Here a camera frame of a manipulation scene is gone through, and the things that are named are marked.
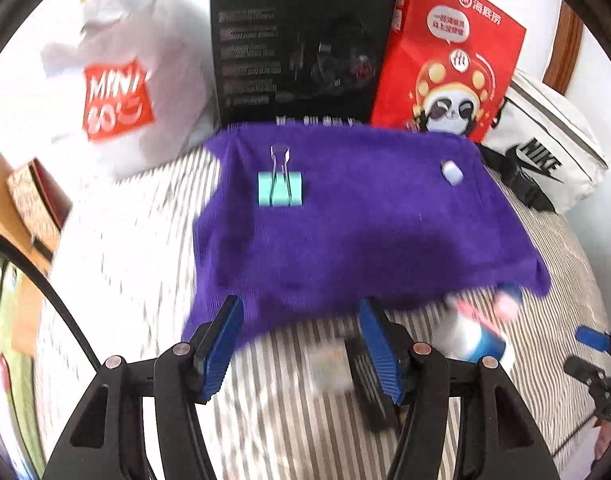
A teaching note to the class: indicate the purple towel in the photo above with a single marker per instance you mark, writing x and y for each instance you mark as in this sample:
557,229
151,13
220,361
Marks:
360,220

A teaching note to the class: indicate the blue and white cylinder container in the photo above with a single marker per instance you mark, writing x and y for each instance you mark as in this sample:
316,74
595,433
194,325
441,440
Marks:
478,342

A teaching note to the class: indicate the white charger cube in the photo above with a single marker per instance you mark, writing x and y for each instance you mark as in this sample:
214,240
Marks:
328,367

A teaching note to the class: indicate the wooden door frame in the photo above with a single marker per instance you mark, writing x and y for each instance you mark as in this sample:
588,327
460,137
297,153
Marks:
565,45

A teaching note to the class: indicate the patterned cardboard box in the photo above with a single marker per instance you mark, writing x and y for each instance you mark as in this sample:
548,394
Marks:
33,200

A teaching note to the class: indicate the striped bedding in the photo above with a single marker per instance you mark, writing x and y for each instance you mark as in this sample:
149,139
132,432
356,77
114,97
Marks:
135,270

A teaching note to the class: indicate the white waist bag black logo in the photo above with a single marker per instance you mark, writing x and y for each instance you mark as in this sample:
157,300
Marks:
560,125

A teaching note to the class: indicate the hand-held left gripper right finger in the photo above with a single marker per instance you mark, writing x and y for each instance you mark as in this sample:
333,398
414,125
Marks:
380,355

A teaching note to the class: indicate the black printed cardboard box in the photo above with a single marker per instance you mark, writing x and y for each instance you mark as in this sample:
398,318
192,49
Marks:
285,35

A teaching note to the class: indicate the green cloth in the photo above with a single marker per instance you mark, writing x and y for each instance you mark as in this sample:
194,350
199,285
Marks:
5,320

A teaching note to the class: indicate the red panda paper bag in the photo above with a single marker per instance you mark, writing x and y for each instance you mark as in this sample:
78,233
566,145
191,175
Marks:
435,60

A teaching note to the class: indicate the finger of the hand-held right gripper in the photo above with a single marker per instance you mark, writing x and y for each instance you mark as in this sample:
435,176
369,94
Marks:
585,370
593,338

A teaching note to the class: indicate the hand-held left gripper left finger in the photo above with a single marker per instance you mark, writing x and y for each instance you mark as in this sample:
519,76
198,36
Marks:
220,355

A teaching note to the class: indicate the white shopping bag red label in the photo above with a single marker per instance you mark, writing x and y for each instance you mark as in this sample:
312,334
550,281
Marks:
150,35

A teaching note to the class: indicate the mint green binder clip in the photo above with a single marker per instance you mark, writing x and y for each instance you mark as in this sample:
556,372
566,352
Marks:
280,190

